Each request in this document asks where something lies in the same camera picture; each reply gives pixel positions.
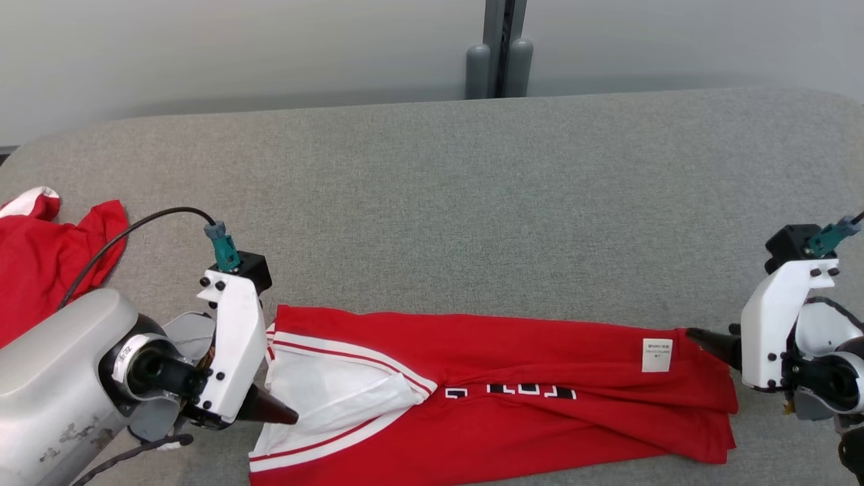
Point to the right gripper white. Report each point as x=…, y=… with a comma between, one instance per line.
x=769, y=324

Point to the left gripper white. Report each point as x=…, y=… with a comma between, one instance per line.
x=239, y=337

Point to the red Bulls basketball jersey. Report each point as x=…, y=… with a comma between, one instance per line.
x=540, y=358

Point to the red shorts white trim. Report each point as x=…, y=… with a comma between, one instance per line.
x=40, y=270

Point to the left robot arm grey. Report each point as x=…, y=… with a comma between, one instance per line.
x=54, y=378

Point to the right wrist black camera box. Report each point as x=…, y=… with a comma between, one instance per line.
x=790, y=243

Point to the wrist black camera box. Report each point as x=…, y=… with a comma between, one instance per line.
x=790, y=243
x=255, y=266

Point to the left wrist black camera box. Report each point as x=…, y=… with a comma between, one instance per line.
x=255, y=266

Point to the grey rounded cylinder post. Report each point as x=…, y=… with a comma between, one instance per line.
x=520, y=67
x=478, y=74

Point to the grey metal partition post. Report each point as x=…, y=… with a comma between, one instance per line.
x=505, y=27

